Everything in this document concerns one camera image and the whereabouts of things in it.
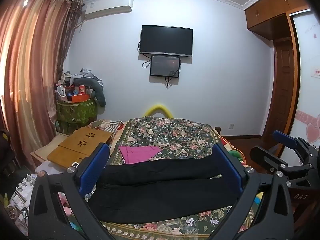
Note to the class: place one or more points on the grey plush pillow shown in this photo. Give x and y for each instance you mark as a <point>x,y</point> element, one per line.
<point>98,92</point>

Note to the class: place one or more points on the pink striped curtain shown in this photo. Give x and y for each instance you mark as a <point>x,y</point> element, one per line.
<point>30,67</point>

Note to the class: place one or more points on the wooden lap desk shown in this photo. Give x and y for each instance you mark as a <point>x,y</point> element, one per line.
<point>75,142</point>

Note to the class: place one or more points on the small black wall monitor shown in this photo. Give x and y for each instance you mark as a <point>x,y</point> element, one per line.
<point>165,65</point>

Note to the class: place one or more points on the black pants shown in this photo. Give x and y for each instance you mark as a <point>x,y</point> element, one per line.
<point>162,192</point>

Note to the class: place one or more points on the beige bedside table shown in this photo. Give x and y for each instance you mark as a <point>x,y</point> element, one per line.
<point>42,152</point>

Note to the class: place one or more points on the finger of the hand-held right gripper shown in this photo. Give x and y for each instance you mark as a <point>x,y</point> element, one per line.
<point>285,138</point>
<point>265,155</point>

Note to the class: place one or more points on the black wall television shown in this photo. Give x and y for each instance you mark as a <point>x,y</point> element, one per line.
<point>166,40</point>

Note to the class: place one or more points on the wooden bed post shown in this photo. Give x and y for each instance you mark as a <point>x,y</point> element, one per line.
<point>218,130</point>

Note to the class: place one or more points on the orange box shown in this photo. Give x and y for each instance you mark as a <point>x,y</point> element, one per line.
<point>80,98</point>

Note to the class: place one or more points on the white air conditioner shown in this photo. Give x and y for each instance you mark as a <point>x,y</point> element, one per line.
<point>107,7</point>

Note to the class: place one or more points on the striped blanket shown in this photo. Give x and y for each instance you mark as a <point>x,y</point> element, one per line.
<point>110,125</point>

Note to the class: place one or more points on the yellow foam tube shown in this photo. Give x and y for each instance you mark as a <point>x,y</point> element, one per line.
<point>157,105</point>

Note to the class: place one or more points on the pink cloth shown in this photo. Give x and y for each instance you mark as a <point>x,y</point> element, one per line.
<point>137,152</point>

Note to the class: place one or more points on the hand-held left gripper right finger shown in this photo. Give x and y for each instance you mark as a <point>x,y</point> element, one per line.
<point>230,167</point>

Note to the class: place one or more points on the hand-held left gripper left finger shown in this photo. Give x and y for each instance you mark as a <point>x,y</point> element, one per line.
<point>93,170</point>

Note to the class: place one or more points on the small red box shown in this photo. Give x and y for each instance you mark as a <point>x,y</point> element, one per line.
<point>82,89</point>

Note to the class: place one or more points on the pile of grey clothes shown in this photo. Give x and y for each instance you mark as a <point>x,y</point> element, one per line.
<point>82,74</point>

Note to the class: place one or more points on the wooden overhead cabinet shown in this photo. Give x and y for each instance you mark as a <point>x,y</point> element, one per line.
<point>265,12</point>

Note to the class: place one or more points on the colourful fleece blanket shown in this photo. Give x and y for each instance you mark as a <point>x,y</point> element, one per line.
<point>235,152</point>

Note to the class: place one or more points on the green leaf-print storage box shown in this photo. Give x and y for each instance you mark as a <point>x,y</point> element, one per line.
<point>75,110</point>

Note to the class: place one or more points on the floral blanket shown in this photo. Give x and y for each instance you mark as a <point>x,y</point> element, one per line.
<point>175,135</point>

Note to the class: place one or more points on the brown wooden door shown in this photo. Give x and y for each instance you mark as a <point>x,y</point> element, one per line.
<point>285,80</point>

